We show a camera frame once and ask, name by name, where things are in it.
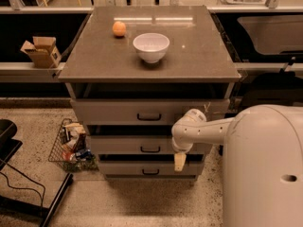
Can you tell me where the grey drawer cabinet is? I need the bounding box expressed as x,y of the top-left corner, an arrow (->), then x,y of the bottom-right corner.
59,6 -> 240,179

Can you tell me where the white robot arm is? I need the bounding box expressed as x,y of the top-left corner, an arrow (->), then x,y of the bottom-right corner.
171,105 -> 303,227

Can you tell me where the wire basket with items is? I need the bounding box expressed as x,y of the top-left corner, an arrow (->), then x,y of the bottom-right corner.
48,118 -> 98,172

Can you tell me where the orange fruit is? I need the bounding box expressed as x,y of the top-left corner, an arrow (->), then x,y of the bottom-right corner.
112,21 -> 126,37

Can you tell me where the open cardboard box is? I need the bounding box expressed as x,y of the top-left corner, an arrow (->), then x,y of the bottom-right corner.
21,36 -> 62,68

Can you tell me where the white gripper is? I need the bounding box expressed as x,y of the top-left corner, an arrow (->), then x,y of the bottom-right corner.
171,138 -> 193,172

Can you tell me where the white bowl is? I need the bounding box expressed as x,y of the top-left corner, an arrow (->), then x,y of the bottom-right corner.
133,33 -> 170,63

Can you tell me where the black cable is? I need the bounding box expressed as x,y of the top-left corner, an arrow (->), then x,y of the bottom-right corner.
0,158 -> 47,210

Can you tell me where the grey drawer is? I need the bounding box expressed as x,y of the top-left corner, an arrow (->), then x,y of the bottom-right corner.
98,162 -> 204,176
86,134 -> 215,155
71,99 -> 229,125

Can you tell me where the black stand base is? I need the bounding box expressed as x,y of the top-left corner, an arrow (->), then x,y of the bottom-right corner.
0,119 -> 73,227

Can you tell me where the black office chair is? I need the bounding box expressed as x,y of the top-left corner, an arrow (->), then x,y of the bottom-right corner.
225,57 -> 303,118

